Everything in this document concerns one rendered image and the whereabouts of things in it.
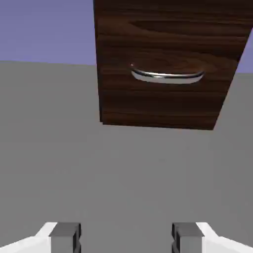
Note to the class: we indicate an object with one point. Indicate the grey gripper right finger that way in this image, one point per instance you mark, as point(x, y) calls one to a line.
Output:
point(189, 240)

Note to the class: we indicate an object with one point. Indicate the dark wood drawer front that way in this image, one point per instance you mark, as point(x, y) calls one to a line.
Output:
point(162, 102)

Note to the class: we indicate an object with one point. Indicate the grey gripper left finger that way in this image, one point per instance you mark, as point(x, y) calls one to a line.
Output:
point(61, 240)

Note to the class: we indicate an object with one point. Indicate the dark wood cabinet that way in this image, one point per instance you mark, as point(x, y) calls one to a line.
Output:
point(164, 39)

